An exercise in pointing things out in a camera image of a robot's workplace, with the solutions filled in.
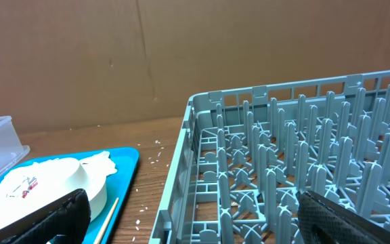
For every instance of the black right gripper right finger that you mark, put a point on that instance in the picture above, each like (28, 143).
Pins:
(323, 221)

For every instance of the red silver snack wrapper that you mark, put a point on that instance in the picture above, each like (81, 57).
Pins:
(22, 189)

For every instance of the white bowl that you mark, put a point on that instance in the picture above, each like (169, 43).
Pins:
(95, 187)

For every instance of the wooden chopstick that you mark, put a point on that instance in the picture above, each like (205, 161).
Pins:
(107, 220)

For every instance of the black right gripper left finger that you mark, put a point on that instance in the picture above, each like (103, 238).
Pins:
(65, 220)

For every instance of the teal plastic tray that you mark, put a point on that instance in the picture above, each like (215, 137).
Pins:
(117, 185)

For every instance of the white napkin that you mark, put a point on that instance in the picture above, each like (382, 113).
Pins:
(55, 178)

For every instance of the grey dishwasher rack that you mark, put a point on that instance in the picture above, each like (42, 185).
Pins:
(243, 156)

